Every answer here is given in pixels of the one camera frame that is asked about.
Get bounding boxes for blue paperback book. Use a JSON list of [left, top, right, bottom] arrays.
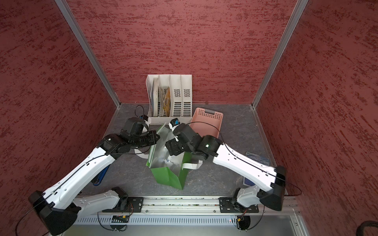
[[243, 152, 270, 187]]

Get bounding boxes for blue stapler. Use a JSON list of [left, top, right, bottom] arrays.
[[91, 165, 110, 186]]

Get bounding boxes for right aluminium corner post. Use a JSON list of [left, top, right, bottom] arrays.
[[252, 0, 308, 110]]

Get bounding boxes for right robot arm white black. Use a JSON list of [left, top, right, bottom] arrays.
[[165, 119, 286, 212]]

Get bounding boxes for white printed ice pack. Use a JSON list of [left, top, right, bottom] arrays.
[[164, 156, 175, 165]]

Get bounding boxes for pink perforated plastic basket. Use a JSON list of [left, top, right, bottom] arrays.
[[190, 108, 223, 138]]

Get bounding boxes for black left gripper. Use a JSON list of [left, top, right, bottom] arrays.
[[130, 130, 160, 148]]

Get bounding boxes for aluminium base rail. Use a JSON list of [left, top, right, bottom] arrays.
[[97, 195, 299, 215]]

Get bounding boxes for green insulated delivery bag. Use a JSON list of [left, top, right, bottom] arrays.
[[137, 124, 203, 190]]

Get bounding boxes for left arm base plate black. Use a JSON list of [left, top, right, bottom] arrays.
[[102, 197, 144, 213]]

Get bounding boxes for aluminium corner post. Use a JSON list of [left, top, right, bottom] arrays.
[[55, 0, 122, 109], [252, 0, 308, 110]]

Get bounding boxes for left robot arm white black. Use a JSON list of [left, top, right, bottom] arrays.
[[29, 115, 160, 236]]

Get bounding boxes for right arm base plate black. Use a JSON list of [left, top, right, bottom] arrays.
[[219, 197, 259, 214]]

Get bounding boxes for white magazine file organizer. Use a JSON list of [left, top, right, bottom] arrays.
[[147, 74, 193, 125]]

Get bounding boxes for books in file organizer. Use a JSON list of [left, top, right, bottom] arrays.
[[146, 74, 170, 117]]

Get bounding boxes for left aluminium corner post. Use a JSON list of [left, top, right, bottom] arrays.
[[55, 0, 122, 109]]

